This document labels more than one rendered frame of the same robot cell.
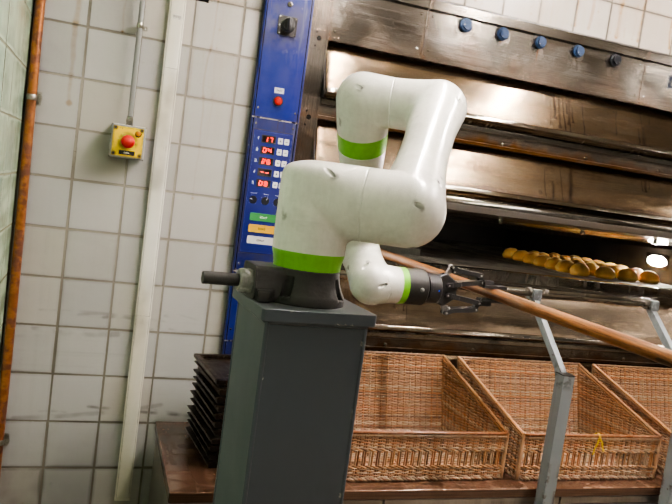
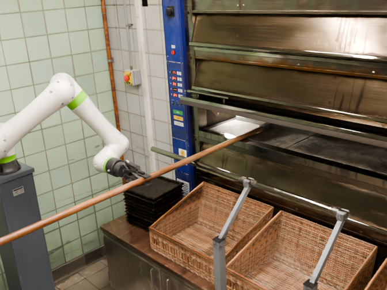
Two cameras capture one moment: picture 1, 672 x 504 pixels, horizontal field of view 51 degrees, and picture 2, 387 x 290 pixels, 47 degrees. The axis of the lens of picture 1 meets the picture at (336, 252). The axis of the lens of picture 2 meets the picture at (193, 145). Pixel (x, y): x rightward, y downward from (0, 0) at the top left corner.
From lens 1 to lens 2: 2.72 m
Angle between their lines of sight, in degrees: 66
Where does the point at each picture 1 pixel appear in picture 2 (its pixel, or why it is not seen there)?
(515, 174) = (311, 87)
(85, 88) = (122, 54)
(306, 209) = not seen: outside the picture
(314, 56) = (188, 23)
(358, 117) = not seen: hidden behind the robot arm
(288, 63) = (174, 31)
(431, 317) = (265, 180)
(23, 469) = not seen: hidden behind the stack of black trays
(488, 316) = (303, 189)
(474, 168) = (281, 84)
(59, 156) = (121, 83)
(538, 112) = (322, 37)
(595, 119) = (379, 36)
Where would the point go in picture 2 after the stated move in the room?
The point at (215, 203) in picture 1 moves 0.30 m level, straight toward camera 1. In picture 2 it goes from (165, 103) to (125, 113)
